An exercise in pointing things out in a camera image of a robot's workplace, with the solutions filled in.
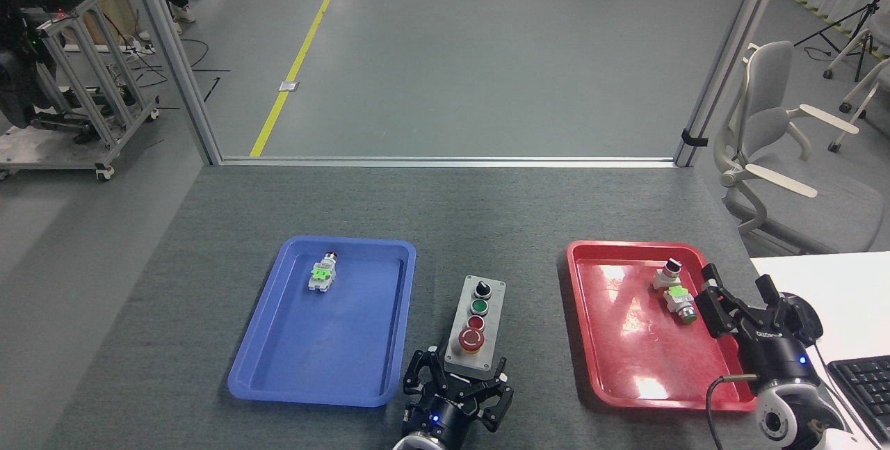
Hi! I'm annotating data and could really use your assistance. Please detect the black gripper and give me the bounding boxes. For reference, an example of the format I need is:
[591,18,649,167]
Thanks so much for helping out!
[403,347,515,449]
[695,264,818,385]

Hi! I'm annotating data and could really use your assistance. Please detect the grey three-button control box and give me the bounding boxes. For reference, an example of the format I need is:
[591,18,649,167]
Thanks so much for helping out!
[443,274,507,378]

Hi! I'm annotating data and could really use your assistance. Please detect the black computer mouse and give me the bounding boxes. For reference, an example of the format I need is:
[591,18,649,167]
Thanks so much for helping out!
[784,292,824,341]

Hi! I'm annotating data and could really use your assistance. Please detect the white desk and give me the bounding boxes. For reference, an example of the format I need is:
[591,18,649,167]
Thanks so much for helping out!
[750,251,890,450]

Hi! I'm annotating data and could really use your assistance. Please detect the red plastic tray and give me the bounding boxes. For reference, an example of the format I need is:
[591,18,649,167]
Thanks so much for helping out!
[558,240,766,412]

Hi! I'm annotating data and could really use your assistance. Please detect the blue plastic tray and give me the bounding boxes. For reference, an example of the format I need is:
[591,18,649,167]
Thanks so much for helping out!
[227,236,417,409]

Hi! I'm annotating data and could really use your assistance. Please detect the black keyboard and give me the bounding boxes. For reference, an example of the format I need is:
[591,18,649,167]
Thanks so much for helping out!
[827,355,890,444]

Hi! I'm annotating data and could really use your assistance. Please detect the grey office chair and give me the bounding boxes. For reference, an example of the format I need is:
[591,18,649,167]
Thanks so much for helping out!
[823,26,890,153]
[714,40,890,256]

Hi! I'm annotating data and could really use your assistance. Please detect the black tripod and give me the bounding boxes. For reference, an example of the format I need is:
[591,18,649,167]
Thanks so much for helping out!
[794,0,890,82]

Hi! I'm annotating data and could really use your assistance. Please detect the black machine on cart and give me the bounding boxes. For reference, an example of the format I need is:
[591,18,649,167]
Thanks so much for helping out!
[0,0,70,131]

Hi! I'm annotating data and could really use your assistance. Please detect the green-headed push button switch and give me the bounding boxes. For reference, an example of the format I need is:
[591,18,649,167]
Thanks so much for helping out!
[664,285,699,326]

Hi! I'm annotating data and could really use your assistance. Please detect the black selector switch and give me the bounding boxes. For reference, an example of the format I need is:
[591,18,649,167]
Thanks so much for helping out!
[652,259,683,292]

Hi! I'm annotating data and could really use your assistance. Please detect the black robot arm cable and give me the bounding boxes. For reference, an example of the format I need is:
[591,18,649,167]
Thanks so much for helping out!
[706,373,759,450]

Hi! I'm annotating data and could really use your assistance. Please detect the thin black mouse cable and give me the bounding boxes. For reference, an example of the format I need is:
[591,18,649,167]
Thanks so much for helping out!
[810,340,880,444]

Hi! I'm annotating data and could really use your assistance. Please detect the red-headed push button switch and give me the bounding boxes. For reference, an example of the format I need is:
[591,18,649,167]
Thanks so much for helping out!
[308,251,339,294]

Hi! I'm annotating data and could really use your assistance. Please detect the silver aluminium rail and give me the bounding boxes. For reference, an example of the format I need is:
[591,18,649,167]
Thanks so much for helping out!
[212,156,686,169]

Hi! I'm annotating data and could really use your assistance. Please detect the silver aluminium post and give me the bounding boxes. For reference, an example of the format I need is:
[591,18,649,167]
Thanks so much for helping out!
[673,0,790,168]
[122,0,223,166]

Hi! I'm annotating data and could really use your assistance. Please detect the black floor cables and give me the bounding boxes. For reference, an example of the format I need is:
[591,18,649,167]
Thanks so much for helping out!
[132,36,230,103]

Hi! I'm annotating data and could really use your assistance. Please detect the aluminium frame cart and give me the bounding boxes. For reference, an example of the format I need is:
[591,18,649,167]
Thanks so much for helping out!
[0,0,161,182]

